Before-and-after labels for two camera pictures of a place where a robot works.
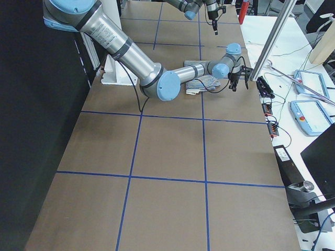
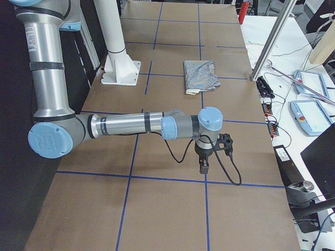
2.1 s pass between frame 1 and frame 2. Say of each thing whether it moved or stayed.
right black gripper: moved
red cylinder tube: stayed
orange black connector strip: stayed
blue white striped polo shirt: stayed
